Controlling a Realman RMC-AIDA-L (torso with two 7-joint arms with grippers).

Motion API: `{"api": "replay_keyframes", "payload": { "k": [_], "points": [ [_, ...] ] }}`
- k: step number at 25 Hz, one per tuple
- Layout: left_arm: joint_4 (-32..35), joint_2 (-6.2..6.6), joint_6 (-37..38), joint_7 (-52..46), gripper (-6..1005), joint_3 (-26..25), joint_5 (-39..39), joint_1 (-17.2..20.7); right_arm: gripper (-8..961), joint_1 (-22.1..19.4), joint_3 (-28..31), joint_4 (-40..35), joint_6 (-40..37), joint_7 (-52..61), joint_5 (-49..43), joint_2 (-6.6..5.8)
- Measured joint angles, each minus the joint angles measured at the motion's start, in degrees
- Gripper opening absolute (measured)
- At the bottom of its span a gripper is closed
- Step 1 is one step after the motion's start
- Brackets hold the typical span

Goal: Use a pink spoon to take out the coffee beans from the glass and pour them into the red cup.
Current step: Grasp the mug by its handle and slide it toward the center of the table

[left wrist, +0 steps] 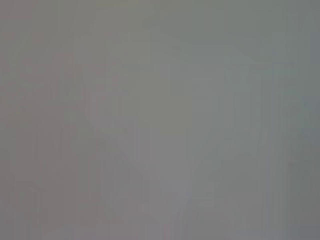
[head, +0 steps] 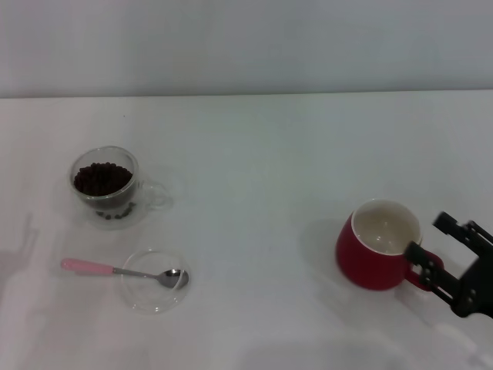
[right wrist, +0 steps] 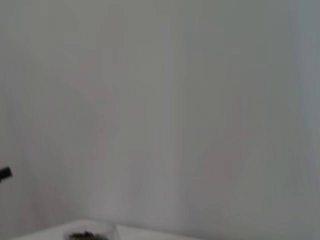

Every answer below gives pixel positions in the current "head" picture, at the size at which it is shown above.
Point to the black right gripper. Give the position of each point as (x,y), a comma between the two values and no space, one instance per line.
(479,285)

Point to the red mug white inside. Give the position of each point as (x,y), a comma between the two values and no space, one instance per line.
(358,266)

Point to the clear double-wall glass cup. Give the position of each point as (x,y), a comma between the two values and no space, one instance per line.
(82,210)

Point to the coffee bean heap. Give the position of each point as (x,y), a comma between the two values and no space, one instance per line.
(103,179)

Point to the clear round glass dish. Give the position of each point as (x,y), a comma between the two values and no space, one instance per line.
(154,302)

